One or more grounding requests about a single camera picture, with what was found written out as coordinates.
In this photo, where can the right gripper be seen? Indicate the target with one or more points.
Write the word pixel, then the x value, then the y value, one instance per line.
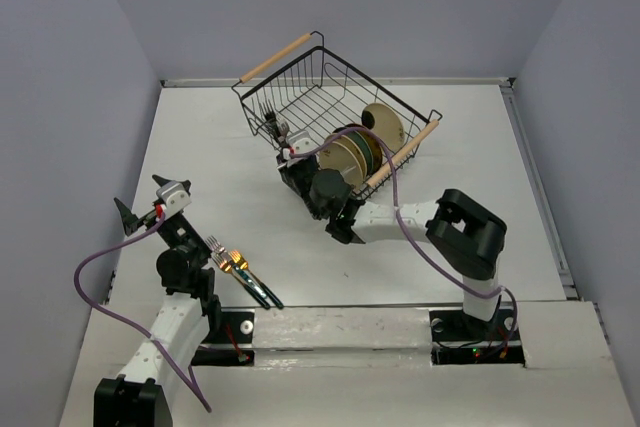
pixel 289 169

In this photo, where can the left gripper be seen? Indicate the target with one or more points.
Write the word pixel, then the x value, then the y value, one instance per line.
pixel 131 222

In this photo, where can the plain silver fork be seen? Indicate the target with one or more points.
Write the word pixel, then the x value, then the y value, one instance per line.
pixel 281 129

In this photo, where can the silver fork teal handle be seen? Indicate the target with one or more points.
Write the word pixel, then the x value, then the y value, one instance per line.
pixel 215 246

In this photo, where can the black fork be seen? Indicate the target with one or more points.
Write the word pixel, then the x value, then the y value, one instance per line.
pixel 267 112

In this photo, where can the gold fork dark green handle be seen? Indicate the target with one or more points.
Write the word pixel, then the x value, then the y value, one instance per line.
pixel 227 265

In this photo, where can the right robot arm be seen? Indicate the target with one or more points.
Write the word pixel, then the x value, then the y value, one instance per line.
pixel 467 235

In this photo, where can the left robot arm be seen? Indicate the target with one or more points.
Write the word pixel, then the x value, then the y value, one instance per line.
pixel 143 391

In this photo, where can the beige plate in front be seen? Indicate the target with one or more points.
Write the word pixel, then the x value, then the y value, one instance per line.
pixel 341 158

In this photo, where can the beige plate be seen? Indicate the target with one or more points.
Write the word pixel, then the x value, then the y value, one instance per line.
pixel 385 124
pixel 347 144
pixel 341 158

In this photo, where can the beige plate in middle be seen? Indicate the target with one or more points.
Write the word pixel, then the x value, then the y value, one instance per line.
pixel 347 144

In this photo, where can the dark green plate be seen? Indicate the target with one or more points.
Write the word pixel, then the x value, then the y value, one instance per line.
pixel 364 147

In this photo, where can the gold rimmed dark plate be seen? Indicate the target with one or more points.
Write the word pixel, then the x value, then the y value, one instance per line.
pixel 375 144

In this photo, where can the beige plate at back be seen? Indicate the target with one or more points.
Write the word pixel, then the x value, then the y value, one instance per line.
pixel 385 124

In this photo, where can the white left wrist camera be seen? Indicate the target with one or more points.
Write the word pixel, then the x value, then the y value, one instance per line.
pixel 174 197

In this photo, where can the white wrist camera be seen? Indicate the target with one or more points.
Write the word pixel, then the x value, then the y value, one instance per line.
pixel 298 142
pixel 174 197

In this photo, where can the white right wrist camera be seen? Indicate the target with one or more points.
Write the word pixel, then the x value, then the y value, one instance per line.
pixel 298 142

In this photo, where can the black wire dish rack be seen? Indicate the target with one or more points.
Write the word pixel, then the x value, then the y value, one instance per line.
pixel 312 88

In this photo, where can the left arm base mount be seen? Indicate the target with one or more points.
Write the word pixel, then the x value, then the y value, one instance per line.
pixel 231 345

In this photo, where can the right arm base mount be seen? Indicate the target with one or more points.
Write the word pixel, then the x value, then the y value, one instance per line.
pixel 458 339

